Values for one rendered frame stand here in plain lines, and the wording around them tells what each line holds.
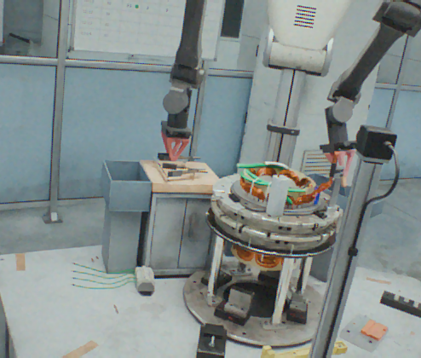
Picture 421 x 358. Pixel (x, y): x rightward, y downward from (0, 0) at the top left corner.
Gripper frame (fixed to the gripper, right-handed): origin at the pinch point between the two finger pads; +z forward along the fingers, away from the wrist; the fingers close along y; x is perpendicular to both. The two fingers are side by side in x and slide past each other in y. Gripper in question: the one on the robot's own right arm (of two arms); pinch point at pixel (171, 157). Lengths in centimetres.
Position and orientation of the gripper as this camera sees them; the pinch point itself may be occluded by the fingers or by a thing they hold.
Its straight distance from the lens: 147.7
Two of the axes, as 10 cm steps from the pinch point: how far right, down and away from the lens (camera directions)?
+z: -1.6, 9.4, 3.1
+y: 3.4, 3.5, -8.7
